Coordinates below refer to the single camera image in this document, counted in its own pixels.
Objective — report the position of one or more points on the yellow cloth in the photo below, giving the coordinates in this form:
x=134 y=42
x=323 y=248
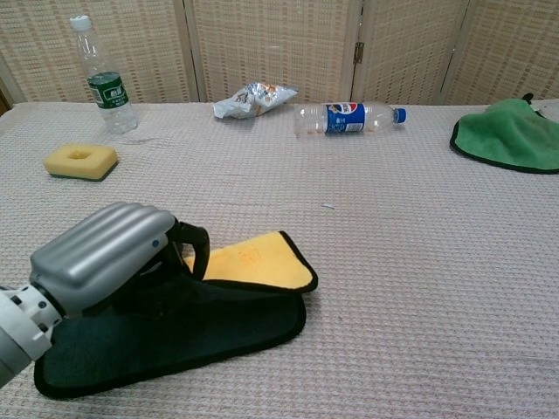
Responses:
x=244 y=323

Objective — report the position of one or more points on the woven folding screen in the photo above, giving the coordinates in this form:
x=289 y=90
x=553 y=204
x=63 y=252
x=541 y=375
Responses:
x=271 y=43

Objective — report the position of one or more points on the crumpled silver snack bag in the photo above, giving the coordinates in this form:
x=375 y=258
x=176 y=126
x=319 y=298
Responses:
x=244 y=105

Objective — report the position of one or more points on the yellow sponge with hole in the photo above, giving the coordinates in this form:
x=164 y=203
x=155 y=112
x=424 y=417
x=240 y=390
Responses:
x=102 y=159

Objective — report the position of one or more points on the beige woven tablecloth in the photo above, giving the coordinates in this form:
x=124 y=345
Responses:
x=393 y=283

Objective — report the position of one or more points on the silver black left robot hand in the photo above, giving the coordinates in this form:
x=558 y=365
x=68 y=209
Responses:
x=100 y=249

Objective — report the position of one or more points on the brass screen hinge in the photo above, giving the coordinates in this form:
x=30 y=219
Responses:
x=359 y=52

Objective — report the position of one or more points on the clear bottle with blue label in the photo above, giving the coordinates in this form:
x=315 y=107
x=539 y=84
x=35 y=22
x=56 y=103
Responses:
x=345 y=118

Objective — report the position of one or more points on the small white scrap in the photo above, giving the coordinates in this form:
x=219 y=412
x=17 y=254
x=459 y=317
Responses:
x=327 y=206

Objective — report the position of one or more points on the green cloth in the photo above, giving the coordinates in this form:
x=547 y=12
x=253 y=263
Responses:
x=506 y=135

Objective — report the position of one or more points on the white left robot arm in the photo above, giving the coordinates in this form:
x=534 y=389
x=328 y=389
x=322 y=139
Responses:
x=17 y=331

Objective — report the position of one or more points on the clear bottle with green label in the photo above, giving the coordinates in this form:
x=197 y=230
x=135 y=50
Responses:
x=111 y=94

